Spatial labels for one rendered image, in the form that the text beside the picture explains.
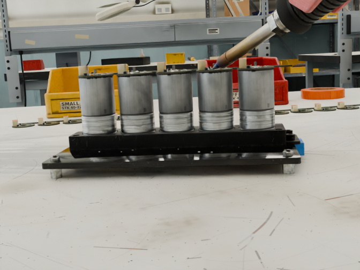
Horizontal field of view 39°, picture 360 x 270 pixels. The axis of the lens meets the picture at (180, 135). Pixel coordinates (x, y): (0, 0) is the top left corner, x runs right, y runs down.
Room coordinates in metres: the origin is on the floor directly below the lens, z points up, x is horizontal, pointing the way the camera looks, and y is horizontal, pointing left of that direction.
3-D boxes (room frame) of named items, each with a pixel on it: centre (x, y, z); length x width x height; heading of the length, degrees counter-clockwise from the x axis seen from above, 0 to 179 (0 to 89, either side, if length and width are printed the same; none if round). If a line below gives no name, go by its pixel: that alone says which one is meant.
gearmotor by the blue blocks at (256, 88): (0.34, -0.05, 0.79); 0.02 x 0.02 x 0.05
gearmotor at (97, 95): (0.36, 0.06, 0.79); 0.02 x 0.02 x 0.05
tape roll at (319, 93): (0.70, -0.20, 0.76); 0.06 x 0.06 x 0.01
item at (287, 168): (0.33, 0.00, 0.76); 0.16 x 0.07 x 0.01; 83
